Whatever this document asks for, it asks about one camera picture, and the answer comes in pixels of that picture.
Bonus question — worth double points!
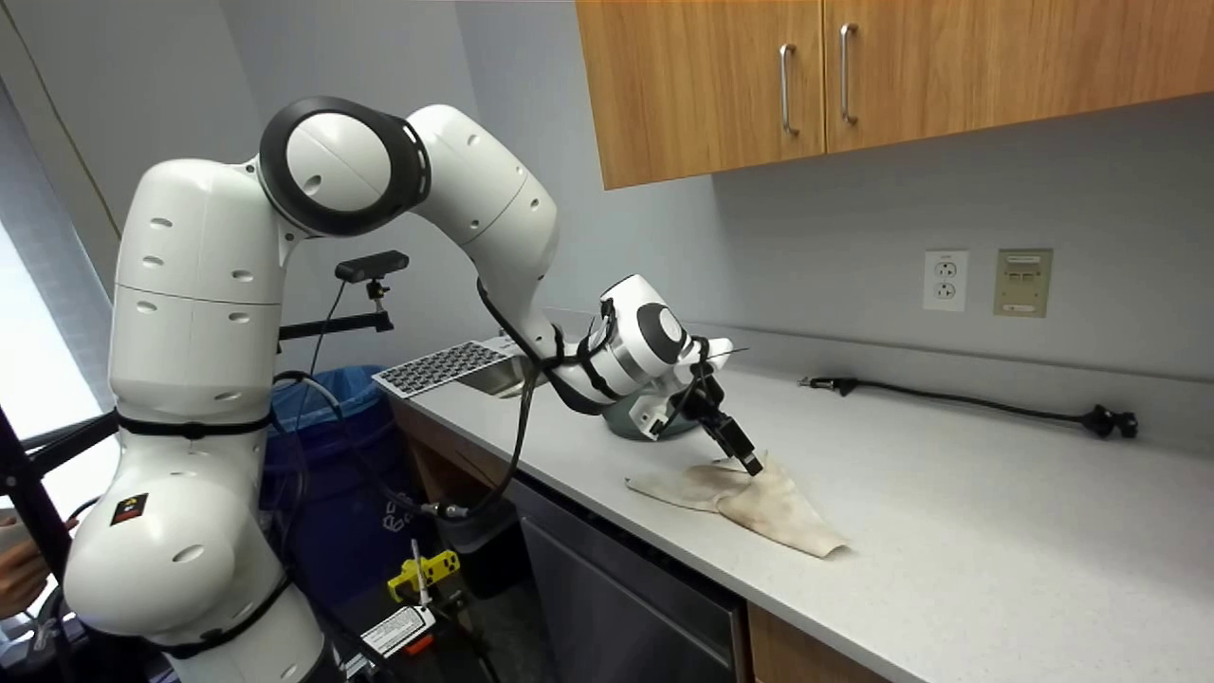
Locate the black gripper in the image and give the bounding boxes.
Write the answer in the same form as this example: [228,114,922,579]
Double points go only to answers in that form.
[671,375,763,474]

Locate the stained beige towel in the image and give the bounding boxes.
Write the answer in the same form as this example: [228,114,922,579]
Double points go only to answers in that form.
[629,463,848,558]

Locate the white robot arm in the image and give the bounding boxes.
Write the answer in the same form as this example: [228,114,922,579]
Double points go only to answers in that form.
[60,97,763,683]

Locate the dark green plate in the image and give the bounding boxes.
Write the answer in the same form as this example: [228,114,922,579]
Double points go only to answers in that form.
[604,409,693,441]

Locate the stainless dishwasher front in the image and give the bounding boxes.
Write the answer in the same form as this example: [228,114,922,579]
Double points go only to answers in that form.
[514,480,748,683]

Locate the metal sink grate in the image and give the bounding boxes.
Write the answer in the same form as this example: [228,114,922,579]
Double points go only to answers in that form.
[376,340,518,399]

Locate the yellow tool on floor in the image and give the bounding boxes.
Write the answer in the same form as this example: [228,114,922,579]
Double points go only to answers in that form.
[389,549,458,604]

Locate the wooden upper cabinet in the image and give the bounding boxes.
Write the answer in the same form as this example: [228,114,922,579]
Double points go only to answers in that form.
[576,0,1214,190]

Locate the blue recycling bin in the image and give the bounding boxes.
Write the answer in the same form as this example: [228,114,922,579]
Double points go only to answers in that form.
[261,366,421,609]

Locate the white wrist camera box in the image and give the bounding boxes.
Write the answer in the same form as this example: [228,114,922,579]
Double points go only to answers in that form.
[628,340,735,426]

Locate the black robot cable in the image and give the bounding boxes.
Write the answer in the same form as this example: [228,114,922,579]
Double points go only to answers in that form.
[432,279,610,524]

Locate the white wall outlet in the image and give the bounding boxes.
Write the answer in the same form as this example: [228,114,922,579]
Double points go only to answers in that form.
[922,251,967,312]

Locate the black cable on counter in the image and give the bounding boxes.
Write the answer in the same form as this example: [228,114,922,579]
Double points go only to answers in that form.
[801,371,1141,444]

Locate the left silver cabinet handle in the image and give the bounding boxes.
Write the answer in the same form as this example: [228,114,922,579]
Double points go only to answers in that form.
[777,44,801,138]

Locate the silver cabinet handle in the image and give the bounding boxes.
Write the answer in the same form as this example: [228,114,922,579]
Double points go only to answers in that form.
[839,25,857,124]
[777,44,801,138]

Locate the right silver cabinet handle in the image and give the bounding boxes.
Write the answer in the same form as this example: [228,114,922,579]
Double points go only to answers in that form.
[839,25,857,124]

